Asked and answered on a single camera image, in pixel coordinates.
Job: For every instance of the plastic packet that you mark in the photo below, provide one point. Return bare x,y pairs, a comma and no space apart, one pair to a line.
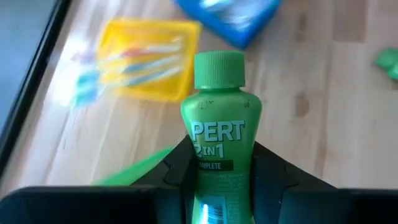
155,49

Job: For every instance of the yellow plastic basket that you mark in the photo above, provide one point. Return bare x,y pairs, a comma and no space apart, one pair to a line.
186,40

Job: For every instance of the blue plastic basket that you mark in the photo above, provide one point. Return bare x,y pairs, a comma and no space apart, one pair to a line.
245,34

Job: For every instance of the white toothbrush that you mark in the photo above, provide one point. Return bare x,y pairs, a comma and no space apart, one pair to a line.
152,63

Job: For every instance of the green Pert shampoo bottle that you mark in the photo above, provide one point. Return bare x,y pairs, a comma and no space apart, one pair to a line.
388,62
220,124

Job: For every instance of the green plastic basket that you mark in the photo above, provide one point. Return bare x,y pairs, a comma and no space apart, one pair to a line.
136,171

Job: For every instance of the black aluminium table frame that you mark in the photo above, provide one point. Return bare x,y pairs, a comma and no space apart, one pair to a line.
30,81

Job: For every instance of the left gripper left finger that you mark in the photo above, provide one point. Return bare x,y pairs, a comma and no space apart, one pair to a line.
174,174

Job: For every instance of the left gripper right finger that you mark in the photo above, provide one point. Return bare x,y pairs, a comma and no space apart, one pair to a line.
267,180

